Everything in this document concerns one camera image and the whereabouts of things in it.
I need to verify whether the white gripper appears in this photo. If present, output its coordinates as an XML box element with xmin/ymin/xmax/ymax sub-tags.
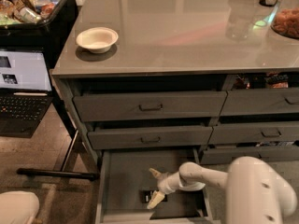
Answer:
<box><xmin>147</xmin><ymin>168</ymin><xmax>185</xmax><ymax>209</ymax></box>

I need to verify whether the black rxbar chocolate wrapper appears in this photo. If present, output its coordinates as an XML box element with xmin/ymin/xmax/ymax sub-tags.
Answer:
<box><xmin>141</xmin><ymin>190</ymin><xmax>162</xmax><ymax>203</ymax></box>

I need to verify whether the white robot base corner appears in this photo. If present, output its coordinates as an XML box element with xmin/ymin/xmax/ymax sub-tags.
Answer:
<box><xmin>0</xmin><ymin>191</ymin><xmax>39</xmax><ymax>224</ymax></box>

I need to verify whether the open grey bottom left drawer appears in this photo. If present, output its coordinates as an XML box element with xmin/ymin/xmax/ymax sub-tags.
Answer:
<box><xmin>95</xmin><ymin>148</ymin><xmax>221</xmax><ymax>224</ymax></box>

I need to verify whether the grey bottom right drawer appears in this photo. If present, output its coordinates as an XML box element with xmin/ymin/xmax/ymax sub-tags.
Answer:
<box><xmin>199</xmin><ymin>146</ymin><xmax>299</xmax><ymax>164</ymax></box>

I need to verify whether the grey middle left drawer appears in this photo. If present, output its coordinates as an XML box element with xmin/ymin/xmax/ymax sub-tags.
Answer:
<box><xmin>88</xmin><ymin>125</ymin><xmax>212</xmax><ymax>149</ymax></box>

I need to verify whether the grey top left drawer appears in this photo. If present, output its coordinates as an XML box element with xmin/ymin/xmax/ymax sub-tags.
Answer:
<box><xmin>73</xmin><ymin>91</ymin><xmax>226</xmax><ymax>122</ymax></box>

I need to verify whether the grey middle right drawer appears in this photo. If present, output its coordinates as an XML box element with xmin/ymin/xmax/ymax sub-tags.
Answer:
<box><xmin>209</xmin><ymin>121</ymin><xmax>299</xmax><ymax>145</ymax></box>

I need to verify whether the grey top right drawer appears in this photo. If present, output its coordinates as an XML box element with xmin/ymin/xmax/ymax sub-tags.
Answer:
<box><xmin>221</xmin><ymin>88</ymin><xmax>299</xmax><ymax>116</ymax></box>

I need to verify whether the white paper bowl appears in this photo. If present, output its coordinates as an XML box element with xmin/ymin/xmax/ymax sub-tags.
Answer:
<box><xmin>76</xmin><ymin>27</ymin><xmax>119</xmax><ymax>54</ymax></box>

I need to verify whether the black laptop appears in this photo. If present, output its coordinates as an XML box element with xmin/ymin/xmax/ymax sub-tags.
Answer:
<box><xmin>0</xmin><ymin>49</ymin><xmax>52</xmax><ymax>138</ymax></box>

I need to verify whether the clear plastic cup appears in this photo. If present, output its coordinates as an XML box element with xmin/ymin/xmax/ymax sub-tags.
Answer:
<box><xmin>225</xmin><ymin>0</ymin><xmax>254</xmax><ymax>41</ymax></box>

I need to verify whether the black bin of snacks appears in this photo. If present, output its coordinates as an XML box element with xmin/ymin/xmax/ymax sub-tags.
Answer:
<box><xmin>0</xmin><ymin>0</ymin><xmax>78</xmax><ymax>68</ymax></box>

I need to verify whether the glass jar of snacks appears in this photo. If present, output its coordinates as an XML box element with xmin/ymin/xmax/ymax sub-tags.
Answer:
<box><xmin>271</xmin><ymin>0</ymin><xmax>299</xmax><ymax>39</ymax></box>

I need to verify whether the grey cabinet frame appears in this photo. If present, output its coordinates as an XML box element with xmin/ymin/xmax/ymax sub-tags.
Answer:
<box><xmin>54</xmin><ymin>72</ymin><xmax>299</xmax><ymax>159</ymax></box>

